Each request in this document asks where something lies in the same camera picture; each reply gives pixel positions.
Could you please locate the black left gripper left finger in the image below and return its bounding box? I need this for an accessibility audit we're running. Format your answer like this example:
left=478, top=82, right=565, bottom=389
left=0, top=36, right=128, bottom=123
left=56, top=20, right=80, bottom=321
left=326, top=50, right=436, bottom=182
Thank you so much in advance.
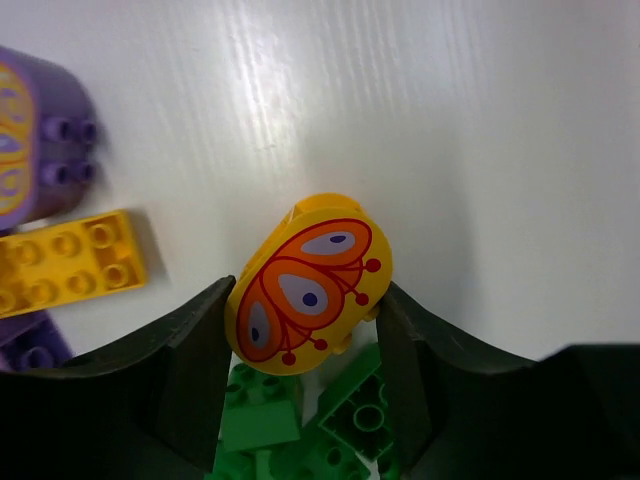
left=1, top=276, right=235, bottom=479

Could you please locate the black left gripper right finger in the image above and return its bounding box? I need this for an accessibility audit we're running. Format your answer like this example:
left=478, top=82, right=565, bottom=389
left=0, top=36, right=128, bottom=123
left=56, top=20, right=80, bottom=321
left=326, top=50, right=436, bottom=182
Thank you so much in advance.
left=376, top=285, right=639, bottom=479

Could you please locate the yellow lego plate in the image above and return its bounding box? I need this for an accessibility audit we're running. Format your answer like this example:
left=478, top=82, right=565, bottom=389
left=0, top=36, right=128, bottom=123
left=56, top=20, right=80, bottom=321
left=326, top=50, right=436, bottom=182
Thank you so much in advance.
left=1, top=210, right=147, bottom=319

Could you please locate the yellow butterfly lego brick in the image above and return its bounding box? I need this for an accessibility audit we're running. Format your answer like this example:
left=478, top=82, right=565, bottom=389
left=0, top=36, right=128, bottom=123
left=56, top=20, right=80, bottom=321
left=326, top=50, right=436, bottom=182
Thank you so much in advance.
left=225, top=193, right=393, bottom=376

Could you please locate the purple butterfly lego brick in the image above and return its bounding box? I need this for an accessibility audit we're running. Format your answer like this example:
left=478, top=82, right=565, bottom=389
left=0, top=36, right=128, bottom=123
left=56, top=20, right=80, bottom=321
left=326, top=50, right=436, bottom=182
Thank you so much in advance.
left=1, top=47, right=98, bottom=230

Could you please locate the green square lego brick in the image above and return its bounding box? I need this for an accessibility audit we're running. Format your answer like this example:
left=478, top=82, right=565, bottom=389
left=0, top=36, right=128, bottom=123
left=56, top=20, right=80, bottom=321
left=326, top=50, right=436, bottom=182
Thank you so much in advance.
left=301, top=343, right=393, bottom=462

